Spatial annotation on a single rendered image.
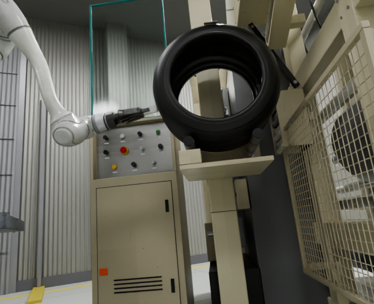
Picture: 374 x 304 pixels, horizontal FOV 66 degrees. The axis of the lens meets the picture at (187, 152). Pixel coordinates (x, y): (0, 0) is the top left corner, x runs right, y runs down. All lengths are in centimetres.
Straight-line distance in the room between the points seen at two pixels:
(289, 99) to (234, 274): 91
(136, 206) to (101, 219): 23
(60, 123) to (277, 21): 111
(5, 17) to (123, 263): 135
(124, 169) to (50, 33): 339
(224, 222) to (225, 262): 19
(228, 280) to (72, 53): 404
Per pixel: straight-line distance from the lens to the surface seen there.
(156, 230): 178
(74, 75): 465
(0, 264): 408
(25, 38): 146
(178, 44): 134
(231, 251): 150
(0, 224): 92
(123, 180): 186
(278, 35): 166
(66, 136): 120
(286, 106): 158
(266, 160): 116
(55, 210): 409
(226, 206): 149
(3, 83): 453
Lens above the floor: 58
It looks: 14 degrees up
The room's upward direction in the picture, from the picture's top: 5 degrees counter-clockwise
